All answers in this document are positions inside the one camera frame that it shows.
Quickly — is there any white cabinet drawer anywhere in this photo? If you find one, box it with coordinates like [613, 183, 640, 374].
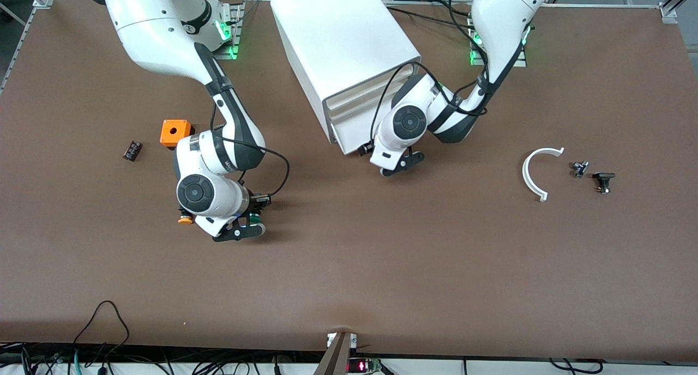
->
[327, 100, 396, 126]
[326, 78, 404, 111]

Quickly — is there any circuit board red display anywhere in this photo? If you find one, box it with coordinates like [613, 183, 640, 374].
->
[349, 358, 383, 374]

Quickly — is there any white curved plastic arc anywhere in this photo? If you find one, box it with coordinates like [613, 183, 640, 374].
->
[522, 146, 565, 203]

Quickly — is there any small black bracket part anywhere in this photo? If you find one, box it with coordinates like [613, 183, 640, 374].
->
[592, 172, 616, 194]

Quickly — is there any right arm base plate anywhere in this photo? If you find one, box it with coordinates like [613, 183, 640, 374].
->
[210, 0, 244, 59]

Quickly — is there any black table cable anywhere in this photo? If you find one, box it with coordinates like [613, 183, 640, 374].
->
[384, 4, 475, 29]

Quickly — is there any white drawer cabinet grey frame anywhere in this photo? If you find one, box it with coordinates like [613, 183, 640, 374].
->
[270, 0, 422, 156]

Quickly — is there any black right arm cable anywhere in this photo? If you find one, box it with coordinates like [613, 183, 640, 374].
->
[210, 105, 291, 198]

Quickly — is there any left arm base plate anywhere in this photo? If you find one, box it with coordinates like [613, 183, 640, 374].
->
[469, 26, 529, 68]

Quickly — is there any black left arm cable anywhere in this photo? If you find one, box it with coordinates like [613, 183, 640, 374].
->
[370, 0, 491, 147]

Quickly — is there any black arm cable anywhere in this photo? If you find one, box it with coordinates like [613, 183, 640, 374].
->
[370, 0, 491, 147]
[210, 105, 291, 198]

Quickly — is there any white drawer holding button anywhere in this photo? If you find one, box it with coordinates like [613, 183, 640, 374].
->
[332, 113, 396, 156]

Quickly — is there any orange button enclosure box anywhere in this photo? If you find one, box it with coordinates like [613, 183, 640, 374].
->
[160, 119, 195, 149]

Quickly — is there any black looped cable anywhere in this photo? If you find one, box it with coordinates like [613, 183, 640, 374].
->
[73, 300, 130, 346]

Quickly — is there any front camera mount bracket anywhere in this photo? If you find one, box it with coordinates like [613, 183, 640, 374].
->
[314, 331, 358, 375]

